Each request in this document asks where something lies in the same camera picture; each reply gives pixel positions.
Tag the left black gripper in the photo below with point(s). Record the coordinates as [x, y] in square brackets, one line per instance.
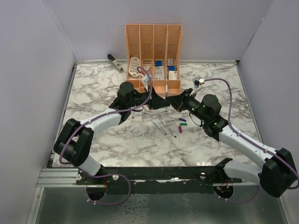
[155, 101]

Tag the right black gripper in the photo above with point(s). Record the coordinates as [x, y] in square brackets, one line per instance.
[180, 101]

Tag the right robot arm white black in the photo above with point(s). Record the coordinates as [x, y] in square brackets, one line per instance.
[274, 170]

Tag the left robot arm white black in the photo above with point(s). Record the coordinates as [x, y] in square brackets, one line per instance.
[75, 139]

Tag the white label box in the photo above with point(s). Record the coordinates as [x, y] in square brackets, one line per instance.
[173, 75]

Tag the white paper packet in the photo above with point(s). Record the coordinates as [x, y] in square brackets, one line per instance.
[159, 73]

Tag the blue eraser box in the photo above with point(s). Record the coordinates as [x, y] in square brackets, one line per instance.
[158, 63]

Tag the oval barcode card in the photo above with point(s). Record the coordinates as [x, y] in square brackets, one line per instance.
[133, 64]

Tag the orange desk organizer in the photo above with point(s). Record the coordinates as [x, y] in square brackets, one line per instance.
[151, 42]

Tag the black grey stapler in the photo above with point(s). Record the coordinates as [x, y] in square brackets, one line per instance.
[114, 63]

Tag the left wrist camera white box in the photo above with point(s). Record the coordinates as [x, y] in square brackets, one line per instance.
[145, 80]

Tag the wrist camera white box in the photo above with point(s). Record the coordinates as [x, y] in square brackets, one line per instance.
[197, 82]
[145, 80]

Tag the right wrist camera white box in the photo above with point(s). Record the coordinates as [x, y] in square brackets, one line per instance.
[197, 82]

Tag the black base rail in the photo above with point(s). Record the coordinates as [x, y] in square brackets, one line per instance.
[158, 180]

